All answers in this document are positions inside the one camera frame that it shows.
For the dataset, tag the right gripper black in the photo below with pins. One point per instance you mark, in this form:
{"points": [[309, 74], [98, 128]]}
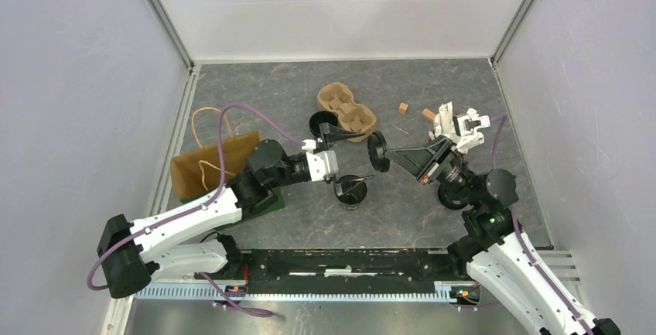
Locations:
{"points": [[425, 162]]}

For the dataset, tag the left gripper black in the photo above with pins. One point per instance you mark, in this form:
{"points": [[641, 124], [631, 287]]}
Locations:
{"points": [[333, 134]]}

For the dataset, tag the black coffee cup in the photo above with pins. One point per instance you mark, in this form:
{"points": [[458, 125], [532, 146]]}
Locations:
{"points": [[319, 118], [350, 201]]}

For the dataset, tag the black cup lid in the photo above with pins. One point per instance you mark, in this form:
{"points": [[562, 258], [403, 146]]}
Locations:
{"points": [[376, 149], [454, 197]]}

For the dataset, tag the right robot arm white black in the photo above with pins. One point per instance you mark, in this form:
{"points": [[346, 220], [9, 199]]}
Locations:
{"points": [[495, 251]]}

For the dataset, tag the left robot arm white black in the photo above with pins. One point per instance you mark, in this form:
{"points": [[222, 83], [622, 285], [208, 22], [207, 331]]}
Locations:
{"points": [[133, 253]]}

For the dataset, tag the white stirrer sticks bundle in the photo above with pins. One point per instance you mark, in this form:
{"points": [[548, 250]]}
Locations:
{"points": [[446, 112]]}

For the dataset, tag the small wooden cube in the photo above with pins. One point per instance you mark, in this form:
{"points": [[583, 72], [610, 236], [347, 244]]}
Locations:
{"points": [[402, 108]]}

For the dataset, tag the cardboard cup carrier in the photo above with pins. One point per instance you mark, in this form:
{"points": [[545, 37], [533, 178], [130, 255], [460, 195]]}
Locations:
{"points": [[352, 116]]}

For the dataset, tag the green mat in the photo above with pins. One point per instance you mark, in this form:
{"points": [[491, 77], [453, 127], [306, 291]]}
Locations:
{"points": [[275, 203]]}

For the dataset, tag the brown paper bag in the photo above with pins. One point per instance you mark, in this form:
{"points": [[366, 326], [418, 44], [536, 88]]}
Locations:
{"points": [[197, 172]]}

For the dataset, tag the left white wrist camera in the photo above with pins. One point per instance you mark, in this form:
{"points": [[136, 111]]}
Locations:
{"points": [[322, 163]]}

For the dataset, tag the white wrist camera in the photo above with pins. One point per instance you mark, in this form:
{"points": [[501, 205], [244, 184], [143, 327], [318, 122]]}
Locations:
{"points": [[322, 163], [464, 131]]}

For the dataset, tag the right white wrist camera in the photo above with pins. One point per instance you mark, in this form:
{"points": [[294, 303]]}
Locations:
{"points": [[464, 131]]}

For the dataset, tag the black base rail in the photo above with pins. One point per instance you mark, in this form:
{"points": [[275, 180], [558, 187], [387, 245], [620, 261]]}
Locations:
{"points": [[341, 271]]}

